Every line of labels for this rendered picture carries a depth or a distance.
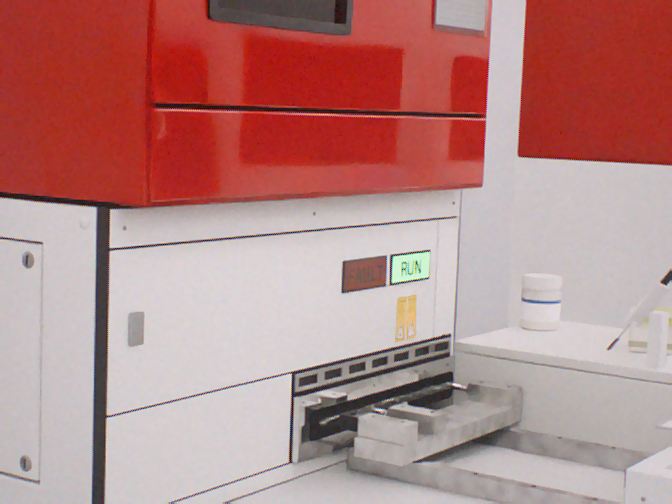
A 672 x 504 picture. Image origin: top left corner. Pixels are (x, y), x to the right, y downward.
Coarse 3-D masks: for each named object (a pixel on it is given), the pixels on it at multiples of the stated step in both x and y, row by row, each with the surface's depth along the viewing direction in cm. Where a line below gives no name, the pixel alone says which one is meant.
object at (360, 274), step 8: (352, 264) 193; (360, 264) 195; (368, 264) 197; (376, 264) 199; (384, 264) 200; (352, 272) 193; (360, 272) 195; (368, 272) 197; (376, 272) 199; (384, 272) 201; (352, 280) 194; (360, 280) 195; (368, 280) 197; (376, 280) 199; (384, 280) 201; (352, 288) 194
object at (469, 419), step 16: (448, 416) 202; (464, 416) 203; (480, 416) 203; (496, 416) 206; (512, 416) 211; (448, 432) 194; (464, 432) 198; (480, 432) 202; (368, 448) 186; (384, 448) 185; (400, 448) 183; (416, 448) 186; (432, 448) 190; (400, 464) 183
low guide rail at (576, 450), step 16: (496, 432) 209; (512, 432) 207; (528, 432) 207; (512, 448) 208; (528, 448) 206; (544, 448) 204; (560, 448) 203; (576, 448) 201; (592, 448) 200; (608, 448) 199; (624, 448) 199; (592, 464) 200; (608, 464) 199; (624, 464) 197
